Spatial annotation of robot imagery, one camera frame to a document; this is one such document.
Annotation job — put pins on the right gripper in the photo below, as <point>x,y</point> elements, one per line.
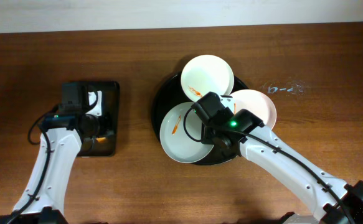
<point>208,137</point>

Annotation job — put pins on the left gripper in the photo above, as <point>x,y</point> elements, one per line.
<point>105,125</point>

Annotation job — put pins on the pink plate with ketchup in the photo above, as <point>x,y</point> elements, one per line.
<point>257,103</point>

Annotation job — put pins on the orange green sponge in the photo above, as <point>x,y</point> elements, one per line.
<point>101,140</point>

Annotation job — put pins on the light blue plate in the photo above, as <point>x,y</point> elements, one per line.
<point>175,142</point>

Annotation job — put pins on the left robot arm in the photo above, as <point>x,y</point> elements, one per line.
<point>63,130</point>

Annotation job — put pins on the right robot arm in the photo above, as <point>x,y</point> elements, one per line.
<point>329,199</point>

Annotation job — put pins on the round black tray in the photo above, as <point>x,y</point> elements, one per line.
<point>170,95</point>

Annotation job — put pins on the rectangular black tray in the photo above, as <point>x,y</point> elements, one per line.
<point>111,124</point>

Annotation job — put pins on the white plate with ketchup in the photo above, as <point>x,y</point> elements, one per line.
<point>206,73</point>

